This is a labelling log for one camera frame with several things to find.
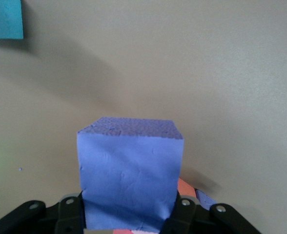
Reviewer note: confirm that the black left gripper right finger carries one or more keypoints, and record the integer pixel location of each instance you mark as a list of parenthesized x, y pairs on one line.
[(207, 221)]

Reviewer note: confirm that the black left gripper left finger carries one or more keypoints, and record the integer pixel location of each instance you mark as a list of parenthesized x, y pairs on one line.
[(36, 219)]

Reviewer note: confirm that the pink foam cube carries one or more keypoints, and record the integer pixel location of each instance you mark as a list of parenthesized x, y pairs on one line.
[(146, 232)]

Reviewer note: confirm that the red foam cube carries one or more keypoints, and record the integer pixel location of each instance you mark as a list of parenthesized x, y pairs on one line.
[(122, 231)]

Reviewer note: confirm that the blue foam cube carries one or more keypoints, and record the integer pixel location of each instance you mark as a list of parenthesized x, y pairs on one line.
[(4, 19)]

